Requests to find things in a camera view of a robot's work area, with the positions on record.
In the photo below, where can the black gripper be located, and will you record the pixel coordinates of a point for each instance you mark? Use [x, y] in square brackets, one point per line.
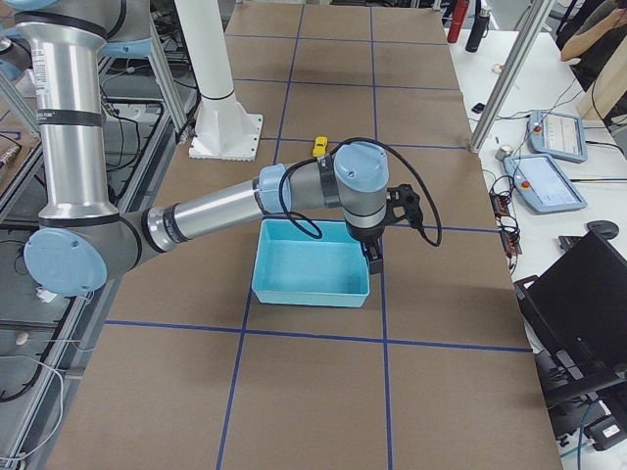
[364, 236]

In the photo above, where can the yellow beetle toy car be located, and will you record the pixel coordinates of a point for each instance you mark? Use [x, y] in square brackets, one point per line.
[320, 146]

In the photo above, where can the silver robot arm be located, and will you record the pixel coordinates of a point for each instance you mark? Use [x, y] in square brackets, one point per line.
[90, 154]

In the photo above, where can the light blue plastic bin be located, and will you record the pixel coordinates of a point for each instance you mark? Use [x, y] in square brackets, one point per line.
[292, 268]

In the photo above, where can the small metal cylinder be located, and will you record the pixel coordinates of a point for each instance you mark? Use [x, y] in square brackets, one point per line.
[503, 152]

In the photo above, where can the small black phone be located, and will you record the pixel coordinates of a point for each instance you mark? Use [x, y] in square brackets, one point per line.
[478, 108]

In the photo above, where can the near teach pendant tablet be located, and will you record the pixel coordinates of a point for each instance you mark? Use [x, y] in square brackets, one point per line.
[542, 185]

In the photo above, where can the teach pendant tablet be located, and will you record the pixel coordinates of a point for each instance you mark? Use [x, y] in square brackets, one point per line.
[559, 135]
[542, 185]

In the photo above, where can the black monitor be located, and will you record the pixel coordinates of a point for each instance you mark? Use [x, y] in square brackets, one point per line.
[577, 310]

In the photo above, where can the far teach pendant tablet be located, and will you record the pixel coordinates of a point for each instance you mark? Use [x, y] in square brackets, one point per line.
[559, 135]

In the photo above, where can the black computer mouse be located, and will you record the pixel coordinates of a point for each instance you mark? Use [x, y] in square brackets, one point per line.
[605, 228]

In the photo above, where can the black bottle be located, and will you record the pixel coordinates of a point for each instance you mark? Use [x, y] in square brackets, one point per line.
[479, 28]

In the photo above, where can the red bottle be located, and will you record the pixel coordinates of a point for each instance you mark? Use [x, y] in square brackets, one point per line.
[458, 18]

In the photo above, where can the seated person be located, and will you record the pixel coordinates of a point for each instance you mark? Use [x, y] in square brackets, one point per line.
[595, 41]

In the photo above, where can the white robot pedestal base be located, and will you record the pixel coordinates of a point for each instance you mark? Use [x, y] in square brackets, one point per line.
[223, 129]

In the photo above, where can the aluminium frame post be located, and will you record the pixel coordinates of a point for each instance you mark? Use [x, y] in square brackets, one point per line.
[525, 39]

